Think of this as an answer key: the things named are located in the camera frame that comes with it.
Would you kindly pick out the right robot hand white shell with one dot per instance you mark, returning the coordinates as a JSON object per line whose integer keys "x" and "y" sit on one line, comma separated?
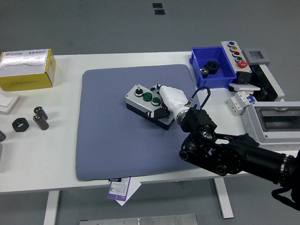
{"x": 172, "y": 98}

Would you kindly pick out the grey four-button control box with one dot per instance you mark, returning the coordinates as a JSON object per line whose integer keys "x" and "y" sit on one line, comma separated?
{"x": 133, "y": 99}

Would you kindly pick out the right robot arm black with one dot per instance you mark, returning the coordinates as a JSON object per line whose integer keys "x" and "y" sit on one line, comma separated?
{"x": 234, "y": 154}

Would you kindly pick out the white five-button control box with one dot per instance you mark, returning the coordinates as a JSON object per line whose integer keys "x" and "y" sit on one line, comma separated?
{"x": 236, "y": 53}

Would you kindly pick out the metal bevel gear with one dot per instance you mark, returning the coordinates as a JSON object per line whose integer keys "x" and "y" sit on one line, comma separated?
{"x": 204, "y": 72}

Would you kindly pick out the blue plastic bin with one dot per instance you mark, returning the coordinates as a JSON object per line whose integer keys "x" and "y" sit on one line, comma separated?
{"x": 211, "y": 82}

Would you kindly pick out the black hex nut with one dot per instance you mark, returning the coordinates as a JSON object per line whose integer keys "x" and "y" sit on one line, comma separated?
{"x": 16, "y": 127}
{"x": 216, "y": 68}

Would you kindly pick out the white circuit breaker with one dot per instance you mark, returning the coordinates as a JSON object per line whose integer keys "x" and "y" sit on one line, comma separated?
{"x": 236, "y": 105}

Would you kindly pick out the grey-blue padded mat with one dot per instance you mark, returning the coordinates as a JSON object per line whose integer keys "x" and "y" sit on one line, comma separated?
{"x": 112, "y": 140}

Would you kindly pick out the grey distribution box clear cover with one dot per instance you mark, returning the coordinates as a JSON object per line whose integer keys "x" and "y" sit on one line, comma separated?
{"x": 253, "y": 117}

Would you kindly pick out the black floor socket cover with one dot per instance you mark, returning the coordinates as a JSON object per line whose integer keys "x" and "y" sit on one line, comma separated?
{"x": 157, "y": 5}
{"x": 159, "y": 12}

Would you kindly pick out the black and white device block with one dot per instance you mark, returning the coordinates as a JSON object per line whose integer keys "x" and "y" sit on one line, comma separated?
{"x": 264, "y": 79}

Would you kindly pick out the white card tag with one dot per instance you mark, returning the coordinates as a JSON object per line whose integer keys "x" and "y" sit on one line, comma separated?
{"x": 134, "y": 187}

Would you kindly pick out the purple and white paper tag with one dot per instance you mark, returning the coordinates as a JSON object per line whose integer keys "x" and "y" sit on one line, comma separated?
{"x": 117, "y": 189}

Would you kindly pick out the white table leg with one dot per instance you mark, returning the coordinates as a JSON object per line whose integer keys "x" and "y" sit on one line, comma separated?
{"x": 223, "y": 199}
{"x": 51, "y": 208}

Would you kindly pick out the black cylindrical capacitor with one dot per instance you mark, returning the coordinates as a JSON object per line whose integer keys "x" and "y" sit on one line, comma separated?
{"x": 41, "y": 123}
{"x": 41, "y": 111}

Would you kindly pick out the yellow cardboard box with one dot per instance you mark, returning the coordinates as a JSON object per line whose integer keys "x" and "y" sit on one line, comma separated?
{"x": 25, "y": 79}

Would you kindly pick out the white wall switch panel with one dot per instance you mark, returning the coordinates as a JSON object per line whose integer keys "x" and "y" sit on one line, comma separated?
{"x": 243, "y": 87}
{"x": 7, "y": 100}

